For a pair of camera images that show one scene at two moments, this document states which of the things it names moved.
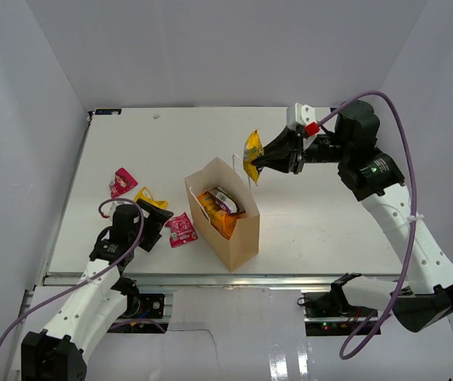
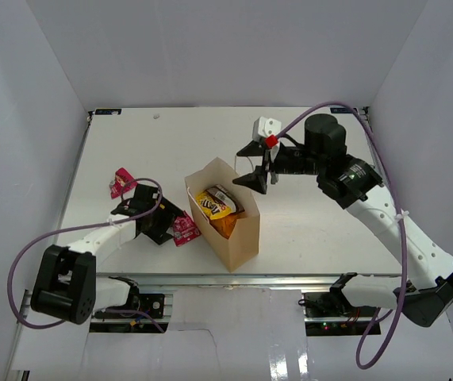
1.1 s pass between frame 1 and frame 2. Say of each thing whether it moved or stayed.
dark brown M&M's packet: stayed
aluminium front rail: stayed
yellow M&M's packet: moved
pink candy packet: stayed
